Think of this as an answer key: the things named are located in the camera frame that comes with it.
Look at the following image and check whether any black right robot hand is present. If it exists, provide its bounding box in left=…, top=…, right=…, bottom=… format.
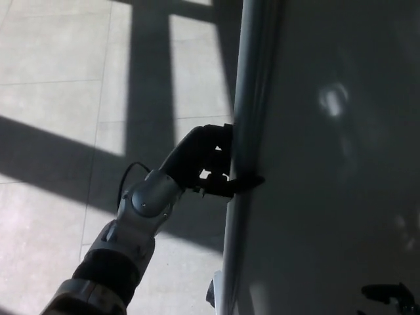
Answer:
left=360, top=281, right=417, bottom=308

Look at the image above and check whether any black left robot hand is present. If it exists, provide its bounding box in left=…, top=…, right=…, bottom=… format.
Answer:
left=156, top=122, right=266, bottom=199

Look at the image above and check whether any grey glossy door panel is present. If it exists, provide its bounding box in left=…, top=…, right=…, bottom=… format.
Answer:
left=219, top=0, right=420, bottom=315

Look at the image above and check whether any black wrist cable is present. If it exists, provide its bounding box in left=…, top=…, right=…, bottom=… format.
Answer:
left=117, top=161, right=152, bottom=206

